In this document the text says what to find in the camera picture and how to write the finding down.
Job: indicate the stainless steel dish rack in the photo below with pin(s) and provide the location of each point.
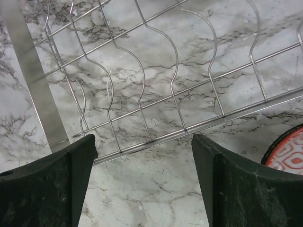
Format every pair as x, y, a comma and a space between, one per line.
140, 73

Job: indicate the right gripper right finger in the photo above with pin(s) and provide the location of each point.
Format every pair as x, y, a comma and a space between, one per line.
238, 192

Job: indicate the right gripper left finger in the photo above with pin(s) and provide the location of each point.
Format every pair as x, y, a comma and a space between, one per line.
49, 192

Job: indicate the pink dotted pattern bowl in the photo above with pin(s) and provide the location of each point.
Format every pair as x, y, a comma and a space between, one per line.
286, 152

